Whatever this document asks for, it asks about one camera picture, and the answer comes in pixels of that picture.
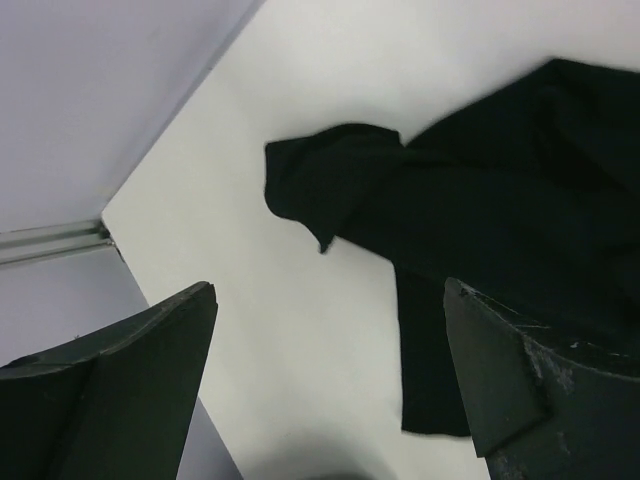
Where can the black t-shirt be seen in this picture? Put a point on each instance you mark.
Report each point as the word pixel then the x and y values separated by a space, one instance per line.
pixel 529 195

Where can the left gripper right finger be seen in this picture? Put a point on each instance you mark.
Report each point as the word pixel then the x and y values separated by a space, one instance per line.
pixel 540 405

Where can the left aluminium frame post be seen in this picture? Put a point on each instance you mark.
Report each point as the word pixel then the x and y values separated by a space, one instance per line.
pixel 36 244

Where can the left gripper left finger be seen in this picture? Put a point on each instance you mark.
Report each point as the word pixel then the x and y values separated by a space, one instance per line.
pixel 114 404

